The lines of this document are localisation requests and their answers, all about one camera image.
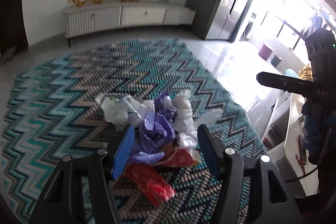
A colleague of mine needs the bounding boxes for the clear plastic bag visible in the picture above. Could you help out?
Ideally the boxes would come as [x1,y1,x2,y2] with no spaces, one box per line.
[173,89,224,150]

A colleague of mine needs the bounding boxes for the purple plastic bag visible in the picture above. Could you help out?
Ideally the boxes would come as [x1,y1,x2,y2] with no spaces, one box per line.
[125,92,178,165]

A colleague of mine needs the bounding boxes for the white red printed wrapper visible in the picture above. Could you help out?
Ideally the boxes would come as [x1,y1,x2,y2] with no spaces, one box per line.
[154,144,202,168]

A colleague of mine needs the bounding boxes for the red snack wrapper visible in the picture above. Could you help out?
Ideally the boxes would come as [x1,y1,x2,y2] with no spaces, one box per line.
[122,163,176,206]

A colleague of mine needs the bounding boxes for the white plastic bag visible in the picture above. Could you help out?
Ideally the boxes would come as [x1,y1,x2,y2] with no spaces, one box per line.
[95,93,154,127]

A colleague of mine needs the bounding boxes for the blue gloved right hand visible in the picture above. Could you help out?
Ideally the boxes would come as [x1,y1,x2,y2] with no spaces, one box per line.
[301,101,335,165]

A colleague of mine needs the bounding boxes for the teal sofa chair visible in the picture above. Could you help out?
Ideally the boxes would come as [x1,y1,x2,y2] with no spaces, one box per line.
[285,68,300,79]

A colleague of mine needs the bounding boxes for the teal small waste bin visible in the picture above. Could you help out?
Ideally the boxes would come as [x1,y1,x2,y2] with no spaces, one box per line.
[271,54,282,68]

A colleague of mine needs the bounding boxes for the hanging dark clothes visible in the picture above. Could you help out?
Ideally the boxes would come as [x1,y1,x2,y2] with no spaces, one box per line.
[302,12,329,40]

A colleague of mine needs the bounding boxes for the purple stool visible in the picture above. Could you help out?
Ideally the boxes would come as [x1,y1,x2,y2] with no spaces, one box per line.
[259,43,273,61]

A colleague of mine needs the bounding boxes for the teal zigzag rug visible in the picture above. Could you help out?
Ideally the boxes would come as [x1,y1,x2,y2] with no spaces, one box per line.
[1,39,266,223]

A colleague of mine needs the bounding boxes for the front-load washing machine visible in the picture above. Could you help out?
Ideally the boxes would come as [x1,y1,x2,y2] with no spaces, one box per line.
[239,12,256,42]

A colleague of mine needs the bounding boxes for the white TV cabinet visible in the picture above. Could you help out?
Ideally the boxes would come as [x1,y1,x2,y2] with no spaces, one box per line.
[63,1,196,46]

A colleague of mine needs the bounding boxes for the red phone with strap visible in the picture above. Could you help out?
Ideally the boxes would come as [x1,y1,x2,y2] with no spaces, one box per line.
[295,135,307,168]

